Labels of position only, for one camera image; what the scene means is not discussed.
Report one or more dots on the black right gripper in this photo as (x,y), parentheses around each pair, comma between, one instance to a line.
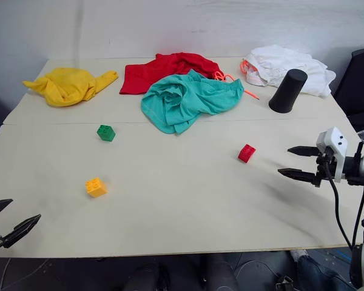
(327,165)

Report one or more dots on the red toy block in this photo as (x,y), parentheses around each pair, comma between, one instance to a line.
(246,154)

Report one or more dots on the black plastic cup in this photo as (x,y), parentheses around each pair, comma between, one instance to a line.
(286,92)

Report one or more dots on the yellow toy block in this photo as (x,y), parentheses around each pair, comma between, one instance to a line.
(96,188)

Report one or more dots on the white shoe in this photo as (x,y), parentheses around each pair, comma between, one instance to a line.
(298,254)

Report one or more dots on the black chair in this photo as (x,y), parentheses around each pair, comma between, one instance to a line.
(359,91)

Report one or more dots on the white crumpled garment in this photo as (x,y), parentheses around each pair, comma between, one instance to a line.
(279,62)

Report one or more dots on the blue jeans leg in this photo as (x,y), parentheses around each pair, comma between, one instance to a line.
(318,274)

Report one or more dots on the green toy block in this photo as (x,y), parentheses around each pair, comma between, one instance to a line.
(106,133)

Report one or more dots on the teal crumpled shorts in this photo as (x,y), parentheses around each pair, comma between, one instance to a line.
(185,100)

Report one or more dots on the yellow crumpled cloth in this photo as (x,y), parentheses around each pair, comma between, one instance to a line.
(66,86)

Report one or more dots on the red shorts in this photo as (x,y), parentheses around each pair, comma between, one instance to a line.
(157,71)

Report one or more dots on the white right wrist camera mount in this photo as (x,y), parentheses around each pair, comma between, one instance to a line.
(333,138)

